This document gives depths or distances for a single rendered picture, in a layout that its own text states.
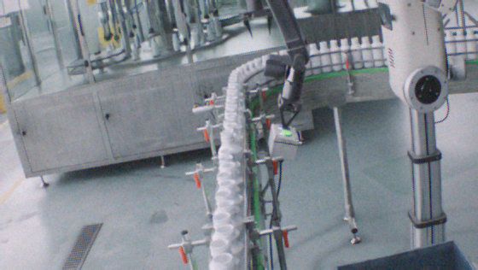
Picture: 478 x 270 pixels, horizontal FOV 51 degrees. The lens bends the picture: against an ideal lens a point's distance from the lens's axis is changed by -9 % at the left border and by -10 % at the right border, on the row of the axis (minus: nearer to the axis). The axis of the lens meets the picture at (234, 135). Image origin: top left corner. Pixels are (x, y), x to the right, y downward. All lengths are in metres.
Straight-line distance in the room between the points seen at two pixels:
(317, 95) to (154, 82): 2.09
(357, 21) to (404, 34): 5.00
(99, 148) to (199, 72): 1.17
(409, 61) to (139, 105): 3.43
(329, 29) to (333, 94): 3.66
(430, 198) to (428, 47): 0.55
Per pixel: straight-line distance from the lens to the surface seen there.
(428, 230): 1.99
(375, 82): 2.98
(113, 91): 4.85
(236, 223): 1.19
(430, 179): 1.92
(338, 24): 6.63
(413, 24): 1.69
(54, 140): 5.14
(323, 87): 2.98
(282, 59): 1.66
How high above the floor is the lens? 1.65
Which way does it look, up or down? 17 degrees down
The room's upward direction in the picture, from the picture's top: 11 degrees counter-clockwise
